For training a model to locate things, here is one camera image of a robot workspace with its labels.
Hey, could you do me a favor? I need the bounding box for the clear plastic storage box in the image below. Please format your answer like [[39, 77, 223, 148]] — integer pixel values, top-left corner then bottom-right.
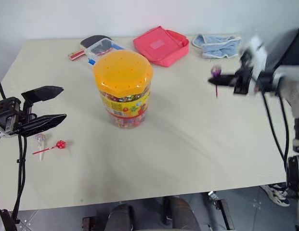
[[87, 38, 128, 67]]

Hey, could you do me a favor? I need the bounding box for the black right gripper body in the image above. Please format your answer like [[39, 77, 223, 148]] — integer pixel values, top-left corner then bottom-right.
[[233, 67, 255, 95]]

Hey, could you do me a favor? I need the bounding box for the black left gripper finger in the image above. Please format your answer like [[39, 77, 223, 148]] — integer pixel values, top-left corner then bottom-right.
[[21, 85, 65, 114], [18, 114, 67, 138]]

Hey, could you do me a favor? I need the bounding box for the dark rounded shape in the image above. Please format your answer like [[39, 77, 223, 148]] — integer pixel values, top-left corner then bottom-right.
[[106, 204, 136, 231], [168, 196, 202, 231]]

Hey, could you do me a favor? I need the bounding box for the red lollipop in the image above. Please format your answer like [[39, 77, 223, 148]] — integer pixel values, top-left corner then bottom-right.
[[32, 140, 67, 155]]

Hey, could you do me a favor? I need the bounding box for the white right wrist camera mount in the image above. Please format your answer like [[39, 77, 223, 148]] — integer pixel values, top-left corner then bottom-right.
[[244, 35, 268, 74]]

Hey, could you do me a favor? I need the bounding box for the white and black sneaker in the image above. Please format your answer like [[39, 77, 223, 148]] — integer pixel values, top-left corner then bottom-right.
[[260, 183, 291, 207]]

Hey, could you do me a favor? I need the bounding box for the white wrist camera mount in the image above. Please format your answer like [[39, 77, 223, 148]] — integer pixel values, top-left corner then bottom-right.
[[0, 121, 18, 140], [244, 35, 268, 74]]

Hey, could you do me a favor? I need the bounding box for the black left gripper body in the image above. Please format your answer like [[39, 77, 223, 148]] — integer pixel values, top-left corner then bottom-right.
[[0, 97, 37, 136]]

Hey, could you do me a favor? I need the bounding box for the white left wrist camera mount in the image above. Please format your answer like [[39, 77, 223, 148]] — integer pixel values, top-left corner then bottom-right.
[[0, 121, 18, 140]]

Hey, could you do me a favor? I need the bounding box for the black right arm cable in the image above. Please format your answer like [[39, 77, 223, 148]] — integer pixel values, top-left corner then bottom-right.
[[261, 91, 291, 169]]

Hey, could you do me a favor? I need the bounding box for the orange plastic jar lid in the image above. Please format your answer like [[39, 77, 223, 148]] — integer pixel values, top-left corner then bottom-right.
[[92, 50, 155, 97]]

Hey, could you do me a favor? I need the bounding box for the pink fabric bag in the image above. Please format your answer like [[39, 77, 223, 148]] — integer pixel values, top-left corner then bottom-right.
[[132, 26, 190, 67]]

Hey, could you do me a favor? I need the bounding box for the clear plastic lollipop jar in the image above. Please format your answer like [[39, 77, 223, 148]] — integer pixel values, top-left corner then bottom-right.
[[98, 85, 152, 129]]

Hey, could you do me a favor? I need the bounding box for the white lollipop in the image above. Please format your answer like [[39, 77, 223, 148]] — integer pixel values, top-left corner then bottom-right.
[[35, 133, 48, 161]]

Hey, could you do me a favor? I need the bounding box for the purple lollipop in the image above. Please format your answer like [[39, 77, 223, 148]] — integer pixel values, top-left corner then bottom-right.
[[211, 67, 223, 98]]

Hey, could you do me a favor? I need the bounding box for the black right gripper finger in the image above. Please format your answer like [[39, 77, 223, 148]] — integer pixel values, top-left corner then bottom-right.
[[209, 80, 236, 88], [208, 74, 237, 82]]

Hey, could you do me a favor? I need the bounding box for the small dark block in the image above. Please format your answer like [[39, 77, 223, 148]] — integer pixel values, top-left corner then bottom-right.
[[81, 216, 97, 231]]

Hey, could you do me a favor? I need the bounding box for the black table tennis paddle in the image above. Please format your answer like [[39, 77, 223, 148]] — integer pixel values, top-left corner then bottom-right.
[[68, 35, 114, 63]]

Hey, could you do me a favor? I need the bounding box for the light blue towel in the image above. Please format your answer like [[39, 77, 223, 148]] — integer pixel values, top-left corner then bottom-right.
[[192, 34, 242, 59]]

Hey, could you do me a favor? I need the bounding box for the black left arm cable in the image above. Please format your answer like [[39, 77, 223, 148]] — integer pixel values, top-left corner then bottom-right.
[[0, 76, 28, 224]]

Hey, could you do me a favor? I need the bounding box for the black metal table bracket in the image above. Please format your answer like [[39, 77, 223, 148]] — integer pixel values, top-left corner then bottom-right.
[[208, 191, 237, 231]]

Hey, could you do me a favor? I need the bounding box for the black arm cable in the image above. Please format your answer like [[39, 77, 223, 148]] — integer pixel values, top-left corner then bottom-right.
[[0, 76, 28, 224], [261, 91, 291, 169]]

